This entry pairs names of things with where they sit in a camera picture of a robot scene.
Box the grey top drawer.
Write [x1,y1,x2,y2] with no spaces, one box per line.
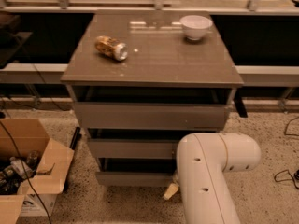
[74,103,229,131]

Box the crushed soda can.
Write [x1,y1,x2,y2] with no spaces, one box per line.
[95,35,128,61]

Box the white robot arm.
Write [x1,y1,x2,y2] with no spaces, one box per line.
[164,133,262,224]

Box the black cable on floor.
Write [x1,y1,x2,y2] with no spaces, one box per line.
[274,169,299,190]

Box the grey middle drawer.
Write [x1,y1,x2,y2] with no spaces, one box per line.
[88,139,178,159]

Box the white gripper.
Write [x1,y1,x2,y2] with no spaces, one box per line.
[163,171,179,200]

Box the grey drawer cabinet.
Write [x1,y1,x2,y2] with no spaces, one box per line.
[60,10,245,189]

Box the open cardboard box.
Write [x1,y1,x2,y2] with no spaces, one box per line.
[0,119,74,224]

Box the black cable loop right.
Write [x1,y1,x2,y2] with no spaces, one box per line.
[283,115,299,138]

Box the clutter of bottles in box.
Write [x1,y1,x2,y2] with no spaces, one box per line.
[0,150,39,195]

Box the grey drawer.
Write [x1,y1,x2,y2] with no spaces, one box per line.
[95,158,177,187]
[88,139,178,159]
[74,103,229,131]

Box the white ceramic bowl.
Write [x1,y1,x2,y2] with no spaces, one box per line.
[179,15,213,40]

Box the black bar on floor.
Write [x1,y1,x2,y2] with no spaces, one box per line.
[63,126,82,193]

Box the black cable over box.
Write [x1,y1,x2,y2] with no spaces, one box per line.
[0,121,53,224]

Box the grey bottom drawer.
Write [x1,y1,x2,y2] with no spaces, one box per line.
[95,158,177,187]

